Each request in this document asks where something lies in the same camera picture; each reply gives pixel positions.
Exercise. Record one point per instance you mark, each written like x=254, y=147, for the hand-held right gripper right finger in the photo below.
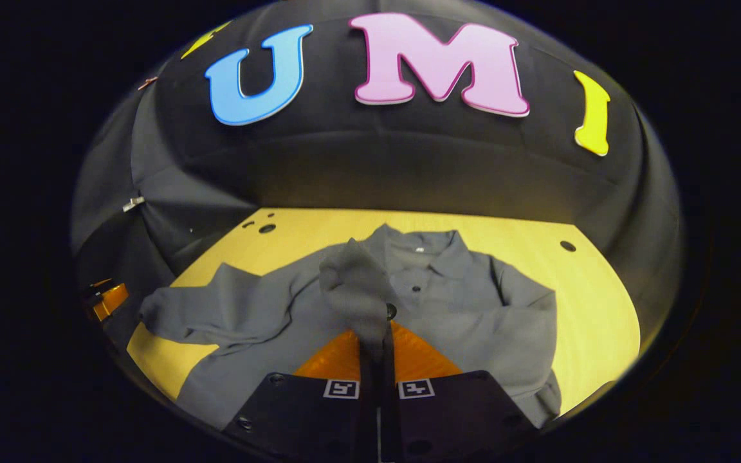
x=454, y=418

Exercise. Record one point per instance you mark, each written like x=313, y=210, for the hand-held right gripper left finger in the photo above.
x=319, y=418

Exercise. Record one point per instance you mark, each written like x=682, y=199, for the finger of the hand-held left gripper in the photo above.
x=110, y=301

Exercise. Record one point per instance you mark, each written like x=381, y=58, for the grey polo shirt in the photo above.
x=473, y=302

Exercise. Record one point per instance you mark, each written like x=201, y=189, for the silver backdrop clip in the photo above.
x=132, y=204

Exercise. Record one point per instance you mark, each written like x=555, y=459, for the small backdrop clip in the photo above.
x=147, y=82

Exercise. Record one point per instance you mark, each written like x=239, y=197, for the black backdrop cloth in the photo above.
x=409, y=167

